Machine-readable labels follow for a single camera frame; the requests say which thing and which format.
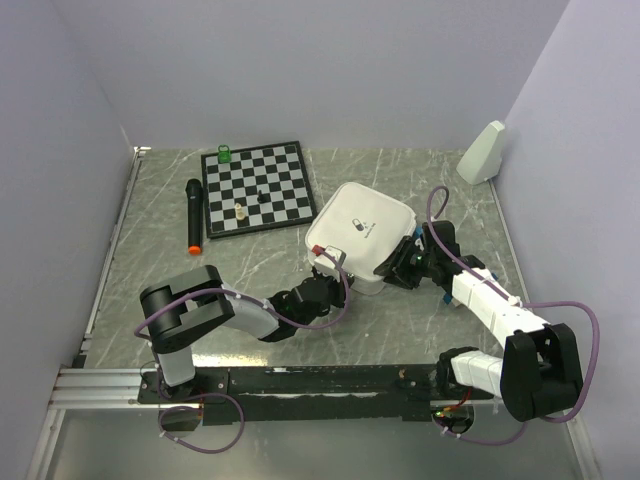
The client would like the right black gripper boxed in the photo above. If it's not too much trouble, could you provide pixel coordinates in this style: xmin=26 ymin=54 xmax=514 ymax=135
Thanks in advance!
xmin=374 ymin=235 xmax=437 ymax=290

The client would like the white medicine kit case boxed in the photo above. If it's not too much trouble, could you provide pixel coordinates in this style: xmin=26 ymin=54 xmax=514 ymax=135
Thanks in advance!
xmin=305 ymin=182 xmax=416 ymax=295

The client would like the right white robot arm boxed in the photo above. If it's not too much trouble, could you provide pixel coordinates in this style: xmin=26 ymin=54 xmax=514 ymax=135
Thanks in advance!
xmin=374 ymin=221 xmax=583 ymax=422

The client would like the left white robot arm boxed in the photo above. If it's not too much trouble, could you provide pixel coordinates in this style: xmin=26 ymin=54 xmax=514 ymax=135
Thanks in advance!
xmin=135 ymin=265 xmax=353 ymax=402

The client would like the blue orange grey block toy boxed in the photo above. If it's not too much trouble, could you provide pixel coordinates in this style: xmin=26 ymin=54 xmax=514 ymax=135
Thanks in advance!
xmin=413 ymin=226 xmax=424 ymax=251

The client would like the blue wooden block toy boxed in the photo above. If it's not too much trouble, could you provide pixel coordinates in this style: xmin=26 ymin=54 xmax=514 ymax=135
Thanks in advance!
xmin=443 ymin=270 xmax=498 ymax=307

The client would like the cream chess piece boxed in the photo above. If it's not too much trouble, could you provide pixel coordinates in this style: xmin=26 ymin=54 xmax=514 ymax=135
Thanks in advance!
xmin=234 ymin=203 xmax=246 ymax=221

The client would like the black white chessboard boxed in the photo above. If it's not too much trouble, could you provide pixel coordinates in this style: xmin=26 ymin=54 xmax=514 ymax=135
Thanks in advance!
xmin=200 ymin=141 xmax=318 ymax=240

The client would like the white wedge device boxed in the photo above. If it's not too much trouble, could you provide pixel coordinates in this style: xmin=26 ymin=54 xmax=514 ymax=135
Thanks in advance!
xmin=456 ymin=120 xmax=506 ymax=185

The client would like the green toy padlock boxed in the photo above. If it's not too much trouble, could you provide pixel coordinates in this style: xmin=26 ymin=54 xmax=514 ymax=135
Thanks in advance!
xmin=217 ymin=144 xmax=231 ymax=164

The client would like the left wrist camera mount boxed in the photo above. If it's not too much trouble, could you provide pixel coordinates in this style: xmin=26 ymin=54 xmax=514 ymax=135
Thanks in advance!
xmin=311 ymin=245 xmax=346 ymax=276

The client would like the black wireless microphone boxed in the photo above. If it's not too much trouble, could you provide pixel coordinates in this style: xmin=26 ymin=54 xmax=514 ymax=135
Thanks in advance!
xmin=185 ymin=178 xmax=203 ymax=255

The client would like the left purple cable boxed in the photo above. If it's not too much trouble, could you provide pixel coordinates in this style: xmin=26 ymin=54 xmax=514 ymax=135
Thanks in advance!
xmin=133 ymin=249 xmax=351 ymax=455

